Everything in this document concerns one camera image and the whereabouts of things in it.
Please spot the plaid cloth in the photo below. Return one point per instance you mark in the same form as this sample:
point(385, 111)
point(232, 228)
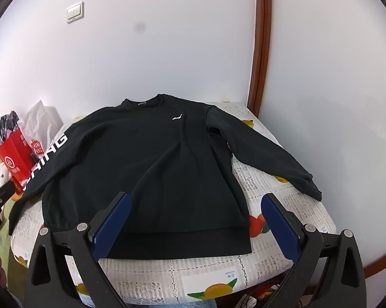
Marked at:
point(5, 125)

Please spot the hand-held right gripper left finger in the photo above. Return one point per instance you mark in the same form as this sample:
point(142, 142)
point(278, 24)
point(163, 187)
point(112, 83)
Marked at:
point(111, 227)

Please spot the white plastic shopping bag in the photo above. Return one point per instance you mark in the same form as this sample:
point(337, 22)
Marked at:
point(42, 118)

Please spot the black sweatshirt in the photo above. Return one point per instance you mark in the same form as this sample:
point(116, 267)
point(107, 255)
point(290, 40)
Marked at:
point(148, 166)

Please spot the white wall light switch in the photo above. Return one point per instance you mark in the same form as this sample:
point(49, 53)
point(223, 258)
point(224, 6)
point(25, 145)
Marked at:
point(75, 12)

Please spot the green cloth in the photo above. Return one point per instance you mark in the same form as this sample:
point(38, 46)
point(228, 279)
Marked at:
point(7, 211)

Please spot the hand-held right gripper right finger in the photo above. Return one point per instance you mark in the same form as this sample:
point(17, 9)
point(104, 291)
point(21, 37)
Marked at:
point(281, 227)

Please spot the fruit print tablecloth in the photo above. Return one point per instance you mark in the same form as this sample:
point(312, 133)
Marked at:
point(260, 179)

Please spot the red paper bag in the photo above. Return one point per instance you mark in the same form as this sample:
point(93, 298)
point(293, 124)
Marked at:
point(16, 157)

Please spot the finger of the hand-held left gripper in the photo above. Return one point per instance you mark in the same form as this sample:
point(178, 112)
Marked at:
point(5, 192)

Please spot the brown wooden door frame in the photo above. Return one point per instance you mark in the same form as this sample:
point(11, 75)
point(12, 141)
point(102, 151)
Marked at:
point(260, 38)

